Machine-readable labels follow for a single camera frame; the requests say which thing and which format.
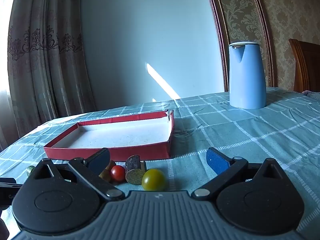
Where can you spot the wooden chair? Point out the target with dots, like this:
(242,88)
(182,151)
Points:
(306,65)

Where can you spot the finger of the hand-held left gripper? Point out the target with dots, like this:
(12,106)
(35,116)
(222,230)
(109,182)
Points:
(7,180)

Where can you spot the teal checked tablecloth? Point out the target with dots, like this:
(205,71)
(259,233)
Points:
(250,130)

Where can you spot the wooden arched wall moulding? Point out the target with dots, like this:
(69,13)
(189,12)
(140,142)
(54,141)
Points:
(222,30)

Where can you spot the dark eggplant piece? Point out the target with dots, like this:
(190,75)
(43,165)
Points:
(133,171)
(143,166)

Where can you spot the patterned beige curtain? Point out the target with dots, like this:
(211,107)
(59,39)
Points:
(45,55)

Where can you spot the blue electric kettle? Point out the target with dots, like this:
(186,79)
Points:
(246,80)

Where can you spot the red cardboard box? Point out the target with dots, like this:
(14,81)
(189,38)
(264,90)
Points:
(112,135)

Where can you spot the green tomato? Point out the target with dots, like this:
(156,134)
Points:
(30,170)
(153,180)

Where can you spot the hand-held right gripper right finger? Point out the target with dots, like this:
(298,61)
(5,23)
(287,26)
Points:
(215,162)

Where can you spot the red cherry tomato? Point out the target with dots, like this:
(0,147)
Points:
(118,173)

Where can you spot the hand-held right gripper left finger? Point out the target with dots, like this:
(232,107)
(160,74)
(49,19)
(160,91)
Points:
(100,160)

